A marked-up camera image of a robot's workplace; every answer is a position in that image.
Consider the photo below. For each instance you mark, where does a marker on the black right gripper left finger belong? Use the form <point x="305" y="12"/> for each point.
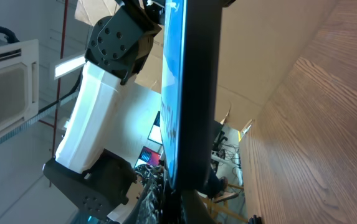
<point x="143" y="198"/>

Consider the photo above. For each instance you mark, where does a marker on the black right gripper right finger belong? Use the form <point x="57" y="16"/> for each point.
<point x="255" y="220"/>

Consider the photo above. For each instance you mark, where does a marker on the blue Galaxy smartphone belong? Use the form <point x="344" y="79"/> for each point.
<point x="192" y="31"/>

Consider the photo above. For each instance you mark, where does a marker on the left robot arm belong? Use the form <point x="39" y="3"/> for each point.
<point x="97" y="181"/>

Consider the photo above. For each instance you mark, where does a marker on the lower computer monitor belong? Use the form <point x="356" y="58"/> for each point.
<point x="147" y="156"/>

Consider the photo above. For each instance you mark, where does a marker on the computer monitor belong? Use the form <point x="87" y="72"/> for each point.
<point x="147" y="156"/>
<point x="155" y="133"/>

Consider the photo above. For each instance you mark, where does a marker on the upper computer monitor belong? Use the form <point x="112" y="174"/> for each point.
<point x="155" y="133"/>

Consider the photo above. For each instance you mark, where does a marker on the ceiling light panel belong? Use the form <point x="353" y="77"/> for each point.
<point x="67" y="65"/>

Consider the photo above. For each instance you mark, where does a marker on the white ceiling air conditioner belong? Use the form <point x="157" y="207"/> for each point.
<point x="19" y="84"/>

